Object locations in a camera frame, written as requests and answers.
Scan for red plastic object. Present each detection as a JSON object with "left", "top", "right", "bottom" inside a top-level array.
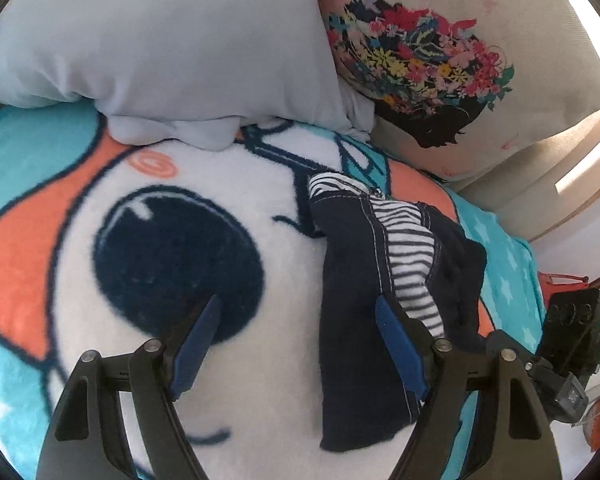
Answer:
[{"left": 537, "top": 271, "right": 591, "bottom": 292}]

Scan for beige padded headboard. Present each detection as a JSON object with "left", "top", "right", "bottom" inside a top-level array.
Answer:
[{"left": 452, "top": 97, "right": 600, "bottom": 243}]

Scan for beige floral print pillow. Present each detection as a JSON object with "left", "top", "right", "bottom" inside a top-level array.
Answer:
[{"left": 307, "top": 0, "right": 600, "bottom": 184}]

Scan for turquoise star printed blanket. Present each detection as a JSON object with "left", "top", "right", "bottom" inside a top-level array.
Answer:
[{"left": 0, "top": 104, "right": 547, "bottom": 480}]

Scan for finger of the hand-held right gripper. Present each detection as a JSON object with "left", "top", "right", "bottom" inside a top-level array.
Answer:
[{"left": 484, "top": 331, "right": 538, "bottom": 363}]

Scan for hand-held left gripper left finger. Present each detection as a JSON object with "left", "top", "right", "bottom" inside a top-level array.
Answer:
[{"left": 35, "top": 294, "right": 224, "bottom": 480}]

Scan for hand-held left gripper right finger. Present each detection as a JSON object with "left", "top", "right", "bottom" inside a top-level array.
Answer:
[{"left": 374, "top": 294, "right": 564, "bottom": 480}]

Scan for navy pants with striped lining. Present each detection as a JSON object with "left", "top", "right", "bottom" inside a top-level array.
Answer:
[{"left": 307, "top": 171, "right": 489, "bottom": 454}]

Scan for plain grey pillow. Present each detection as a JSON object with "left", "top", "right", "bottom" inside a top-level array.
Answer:
[{"left": 0, "top": 0, "right": 377, "bottom": 154}]

